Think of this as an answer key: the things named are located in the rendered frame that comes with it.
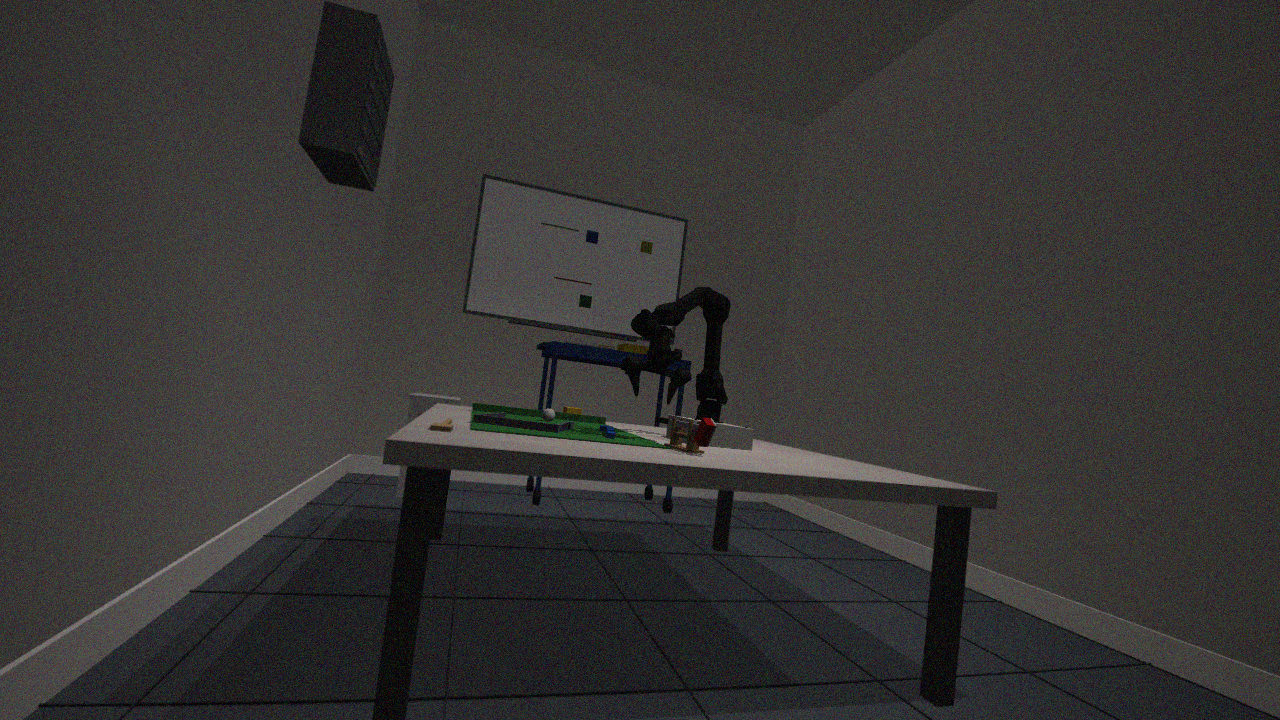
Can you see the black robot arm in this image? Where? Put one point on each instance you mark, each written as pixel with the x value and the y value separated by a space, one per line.
pixel 716 307

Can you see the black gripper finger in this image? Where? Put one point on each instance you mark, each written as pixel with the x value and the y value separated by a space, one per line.
pixel 634 376
pixel 673 386

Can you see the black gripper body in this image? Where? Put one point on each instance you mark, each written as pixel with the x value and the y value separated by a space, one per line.
pixel 656 366

